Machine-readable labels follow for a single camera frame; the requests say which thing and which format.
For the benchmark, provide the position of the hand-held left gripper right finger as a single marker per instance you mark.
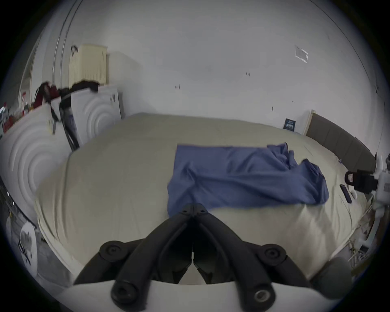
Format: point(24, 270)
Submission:
point(243, 262)

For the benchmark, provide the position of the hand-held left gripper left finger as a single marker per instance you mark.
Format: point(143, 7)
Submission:
point(137, 262)

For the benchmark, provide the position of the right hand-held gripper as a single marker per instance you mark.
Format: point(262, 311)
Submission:
point(382, 186)

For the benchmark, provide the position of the dark grey padded headboard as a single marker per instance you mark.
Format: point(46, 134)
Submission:
point(338, 138)

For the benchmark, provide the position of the bed with beige sheet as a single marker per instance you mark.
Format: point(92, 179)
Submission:
point(122, 182)

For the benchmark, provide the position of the small dark blue card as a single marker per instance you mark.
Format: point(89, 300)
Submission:
point(289, 124)

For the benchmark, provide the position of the dark blue shirt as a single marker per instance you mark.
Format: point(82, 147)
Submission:
point(237, 176)

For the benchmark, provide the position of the white object with black print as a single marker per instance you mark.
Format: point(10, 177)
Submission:
point(26, 243)

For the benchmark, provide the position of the white washing machine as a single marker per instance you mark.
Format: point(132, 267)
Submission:
point(97, 112)
point(30, 158)

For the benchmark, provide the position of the cream ribbed panel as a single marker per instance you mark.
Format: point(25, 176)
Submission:
point(88, 64)

